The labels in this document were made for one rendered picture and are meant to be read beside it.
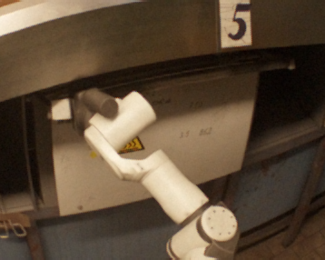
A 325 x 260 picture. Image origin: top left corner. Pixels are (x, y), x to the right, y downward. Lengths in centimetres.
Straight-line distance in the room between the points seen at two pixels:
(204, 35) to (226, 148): 59
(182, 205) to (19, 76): 40
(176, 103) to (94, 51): 47
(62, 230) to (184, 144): 58
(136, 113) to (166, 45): 20
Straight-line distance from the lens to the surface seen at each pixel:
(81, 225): 200
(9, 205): 180
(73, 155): 152
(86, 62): 115
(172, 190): 104
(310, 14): 146
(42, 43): 110
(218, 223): 99
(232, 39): 130
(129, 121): 106
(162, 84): 136
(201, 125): 166
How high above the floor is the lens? 211
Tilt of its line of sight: 36 degrees down
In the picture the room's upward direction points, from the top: 6 degrees clockwise
